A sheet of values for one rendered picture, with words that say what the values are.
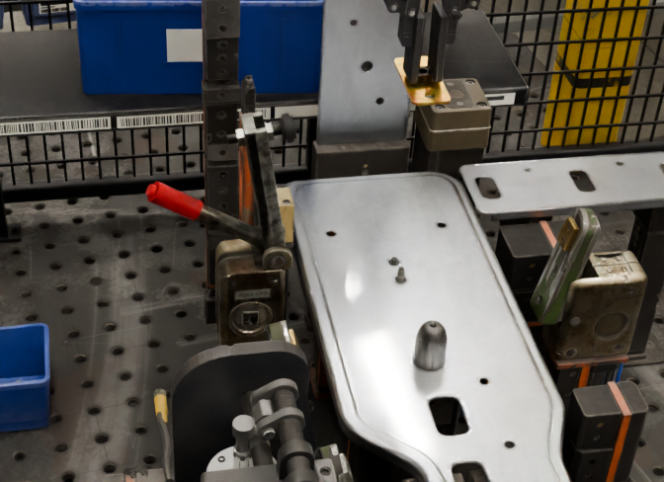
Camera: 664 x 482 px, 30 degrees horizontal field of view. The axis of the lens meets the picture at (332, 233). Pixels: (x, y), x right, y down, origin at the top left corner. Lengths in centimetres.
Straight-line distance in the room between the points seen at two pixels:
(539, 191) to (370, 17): 29
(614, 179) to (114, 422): 69
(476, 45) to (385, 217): 39
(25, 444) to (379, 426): 56
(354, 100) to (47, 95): 38
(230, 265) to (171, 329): 46
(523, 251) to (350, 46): 31
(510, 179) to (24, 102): 61
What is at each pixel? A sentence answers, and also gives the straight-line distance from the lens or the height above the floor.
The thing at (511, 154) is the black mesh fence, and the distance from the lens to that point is 200.
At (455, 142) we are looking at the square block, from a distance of 155.
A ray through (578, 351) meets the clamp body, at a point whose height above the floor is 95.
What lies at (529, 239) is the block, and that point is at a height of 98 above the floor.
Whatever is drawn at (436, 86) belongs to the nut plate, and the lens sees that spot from 120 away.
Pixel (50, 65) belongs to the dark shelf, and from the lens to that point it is 166.
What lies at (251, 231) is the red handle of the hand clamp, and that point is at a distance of 126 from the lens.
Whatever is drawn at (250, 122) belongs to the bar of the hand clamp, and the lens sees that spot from 119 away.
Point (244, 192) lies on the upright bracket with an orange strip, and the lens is 135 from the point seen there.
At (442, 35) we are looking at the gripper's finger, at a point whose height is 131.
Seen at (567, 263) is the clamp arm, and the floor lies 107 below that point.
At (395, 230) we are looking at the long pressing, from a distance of 142.
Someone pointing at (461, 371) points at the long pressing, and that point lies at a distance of 125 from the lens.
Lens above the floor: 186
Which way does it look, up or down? 38 degrees down
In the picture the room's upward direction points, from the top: 4 degrees clockwise
